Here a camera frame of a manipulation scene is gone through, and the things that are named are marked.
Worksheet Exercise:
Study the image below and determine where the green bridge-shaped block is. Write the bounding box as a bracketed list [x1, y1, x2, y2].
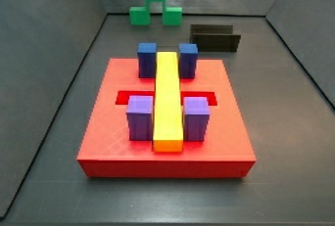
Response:
[130, 0, 182, 25]

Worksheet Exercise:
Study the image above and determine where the red base board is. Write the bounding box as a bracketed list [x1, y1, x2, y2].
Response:
[77, 59, 256, 178]

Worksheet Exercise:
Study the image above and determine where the yellow long bar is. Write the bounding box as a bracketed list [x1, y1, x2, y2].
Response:
[152, 52, 183, 153]

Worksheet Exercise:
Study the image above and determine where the purple block near left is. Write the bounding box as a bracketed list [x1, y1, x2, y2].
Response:
[127, 95, 152, 141]

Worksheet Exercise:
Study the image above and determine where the purple block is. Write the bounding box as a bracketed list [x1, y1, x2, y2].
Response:
[183, 97, 210, 142]
[127, 95, 152, 141]

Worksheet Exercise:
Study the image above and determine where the purple block near right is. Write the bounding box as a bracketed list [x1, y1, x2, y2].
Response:
[183, 97, 210, 142]

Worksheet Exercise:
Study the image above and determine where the blue block far right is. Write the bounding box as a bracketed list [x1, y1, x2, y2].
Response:
[179, 43, 197, 79]

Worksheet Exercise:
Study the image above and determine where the blue block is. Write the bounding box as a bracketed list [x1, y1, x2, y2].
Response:
[179, 43, 197, 79]
[138, 43, 156, 78]

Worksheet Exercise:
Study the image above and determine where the blue block far left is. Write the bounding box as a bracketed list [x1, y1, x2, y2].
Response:
[138, 43, 156, 78]

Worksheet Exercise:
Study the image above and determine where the black angle bracket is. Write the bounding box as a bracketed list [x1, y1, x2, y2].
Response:
[190, 24, 241, 53]

